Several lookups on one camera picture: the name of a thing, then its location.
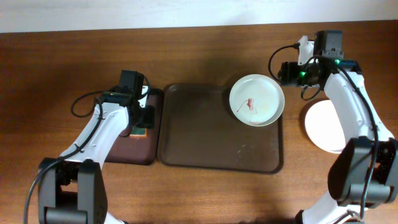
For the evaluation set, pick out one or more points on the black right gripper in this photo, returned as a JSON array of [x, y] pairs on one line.
[[287, 72]]

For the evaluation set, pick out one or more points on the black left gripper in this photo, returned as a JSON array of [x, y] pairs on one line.
[[148, 121]]

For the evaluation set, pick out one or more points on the green and orange sponge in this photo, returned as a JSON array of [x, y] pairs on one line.
[[137, 133]]

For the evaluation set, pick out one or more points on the white plate with red streak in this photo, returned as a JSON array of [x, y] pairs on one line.
[[256, 100]]

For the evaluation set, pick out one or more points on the white plate with red blob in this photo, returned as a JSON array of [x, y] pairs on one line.
[[323, 127]]

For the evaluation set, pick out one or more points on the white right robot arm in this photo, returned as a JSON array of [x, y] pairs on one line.
[[364, 175]]

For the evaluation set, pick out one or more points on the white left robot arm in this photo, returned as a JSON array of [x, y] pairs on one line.
[[71, 187]]

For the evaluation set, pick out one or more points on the small black sponge tray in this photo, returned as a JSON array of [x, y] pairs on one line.
[[140, 150]]

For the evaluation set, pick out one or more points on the large brown serving tray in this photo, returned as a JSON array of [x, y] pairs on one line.
[[198, 129]]

